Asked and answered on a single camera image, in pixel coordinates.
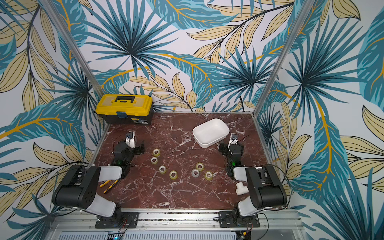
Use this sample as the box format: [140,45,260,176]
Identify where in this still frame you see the yellow tape roll one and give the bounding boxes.
[153,149,161,158]

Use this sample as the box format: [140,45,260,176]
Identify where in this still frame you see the yellow tape roll two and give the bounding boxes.
[151,157,158,165]

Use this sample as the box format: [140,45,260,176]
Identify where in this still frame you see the white plastic storage box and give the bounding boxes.
[193,119,230,149]

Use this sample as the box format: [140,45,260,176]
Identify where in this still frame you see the yellow tape roll five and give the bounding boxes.
[196,163,205,172]

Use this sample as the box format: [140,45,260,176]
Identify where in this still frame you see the yellow tape roll three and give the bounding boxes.
[159,166,167,175]

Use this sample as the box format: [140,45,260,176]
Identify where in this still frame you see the yellow tape roll six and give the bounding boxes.
[205,171,214,181]

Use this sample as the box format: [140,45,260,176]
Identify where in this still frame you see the clear white tape roll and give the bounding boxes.
[192,169,200,178]

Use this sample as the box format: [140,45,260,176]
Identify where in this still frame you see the yellow tape roll four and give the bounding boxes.
[169,170,178,180]

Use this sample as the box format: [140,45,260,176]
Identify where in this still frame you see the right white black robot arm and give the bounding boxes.
[219,143,288,220]

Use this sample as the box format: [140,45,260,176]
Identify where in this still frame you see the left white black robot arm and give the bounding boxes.
[52,142,145,218]

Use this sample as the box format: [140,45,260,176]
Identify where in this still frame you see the yellow black pliers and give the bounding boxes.
[99,180,120,194]

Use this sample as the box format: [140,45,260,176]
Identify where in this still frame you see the yellow black toolbox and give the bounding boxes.
[96,94,154,125]

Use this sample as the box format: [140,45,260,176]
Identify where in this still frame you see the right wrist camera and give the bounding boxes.
[228,133,239,149]

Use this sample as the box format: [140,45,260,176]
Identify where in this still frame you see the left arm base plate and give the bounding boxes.
[95,212,139,229]

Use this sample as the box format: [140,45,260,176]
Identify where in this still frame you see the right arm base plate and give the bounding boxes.
[218,211,260,228]

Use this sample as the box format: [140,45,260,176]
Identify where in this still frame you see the aluminium front rail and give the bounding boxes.
[45,209,308,240]

